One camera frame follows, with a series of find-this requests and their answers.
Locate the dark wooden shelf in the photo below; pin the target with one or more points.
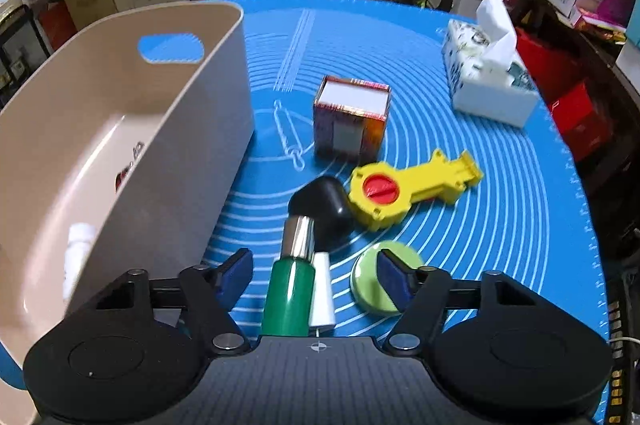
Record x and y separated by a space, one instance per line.
615 105

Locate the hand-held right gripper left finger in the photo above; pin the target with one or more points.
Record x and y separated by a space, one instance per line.
236 279

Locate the beige plastic bin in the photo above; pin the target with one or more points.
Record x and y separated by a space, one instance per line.
150 115

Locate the light blue box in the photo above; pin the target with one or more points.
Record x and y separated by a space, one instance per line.
634 25

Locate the white small tube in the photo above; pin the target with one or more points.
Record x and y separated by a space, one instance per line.
321 295

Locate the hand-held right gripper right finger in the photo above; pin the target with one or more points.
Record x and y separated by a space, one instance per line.
395 281

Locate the green round tin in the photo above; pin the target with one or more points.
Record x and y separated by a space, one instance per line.
367 285

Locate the black metal rack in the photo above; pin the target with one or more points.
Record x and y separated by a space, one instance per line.
25 30

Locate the yellow toy wrench red dial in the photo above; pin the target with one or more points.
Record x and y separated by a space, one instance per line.
430 185

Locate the white tissue pack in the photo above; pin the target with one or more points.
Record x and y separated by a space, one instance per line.
480 95

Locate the blue silicone mat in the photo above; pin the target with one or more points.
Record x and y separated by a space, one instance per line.
500 225

